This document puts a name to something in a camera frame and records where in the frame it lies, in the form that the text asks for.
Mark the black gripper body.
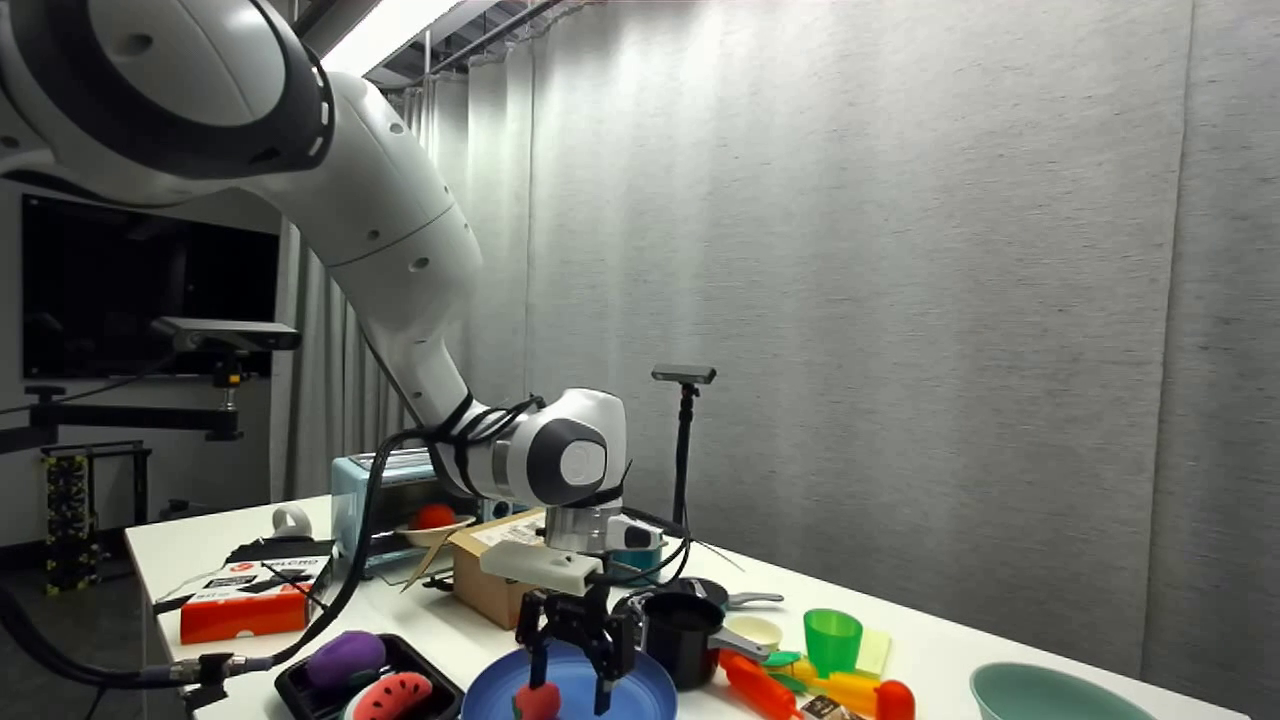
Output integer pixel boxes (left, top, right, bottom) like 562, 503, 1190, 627
522, 584, 629, 650

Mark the blue plate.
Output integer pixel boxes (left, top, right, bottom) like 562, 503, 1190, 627
460, 650, 683, 720

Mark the red strawberry plush toy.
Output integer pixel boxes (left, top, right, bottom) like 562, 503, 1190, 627
512, 682, 565, 720

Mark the red watermelon slice plush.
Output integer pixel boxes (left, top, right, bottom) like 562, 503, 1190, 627
347, 669, 441, 720

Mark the purple plush toy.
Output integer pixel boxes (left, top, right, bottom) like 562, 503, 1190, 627
301, 627, 392, 698

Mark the black pot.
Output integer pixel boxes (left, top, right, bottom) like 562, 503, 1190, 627
641, 584, 734, 698

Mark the cardboard box with label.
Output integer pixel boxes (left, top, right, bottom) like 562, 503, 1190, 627
449, 509, 554, 633

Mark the teal pot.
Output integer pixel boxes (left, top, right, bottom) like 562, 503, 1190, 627
603, 540, 669, 584

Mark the red toy carrot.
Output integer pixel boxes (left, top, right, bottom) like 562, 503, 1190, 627
717, 650, 801, 720

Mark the light blue toaster oven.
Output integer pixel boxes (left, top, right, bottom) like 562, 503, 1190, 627
329, 445, 471, 580

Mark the green translucent cup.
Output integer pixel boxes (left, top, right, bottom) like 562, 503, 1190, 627
801, 603, 868, 682

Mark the yellow toy piece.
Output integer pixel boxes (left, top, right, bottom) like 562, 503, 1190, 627
798, 659, 883, 720

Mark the black grill tray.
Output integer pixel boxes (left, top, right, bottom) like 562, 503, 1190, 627
271, 633, 471, 720

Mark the red orange toy cylinder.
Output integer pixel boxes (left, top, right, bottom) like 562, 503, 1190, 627
874, 676, 921, 720

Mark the red flat box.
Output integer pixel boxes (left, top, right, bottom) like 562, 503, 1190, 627
177, 556, 329, 650

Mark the mint green bowl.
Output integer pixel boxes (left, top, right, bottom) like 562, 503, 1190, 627
969, 659, 1160, 720

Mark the black metal rack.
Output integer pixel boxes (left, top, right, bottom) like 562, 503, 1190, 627
38, 439, 157, 599

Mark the black camera bar on mount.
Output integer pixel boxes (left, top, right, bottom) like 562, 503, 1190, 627
0, 315, 305, 462

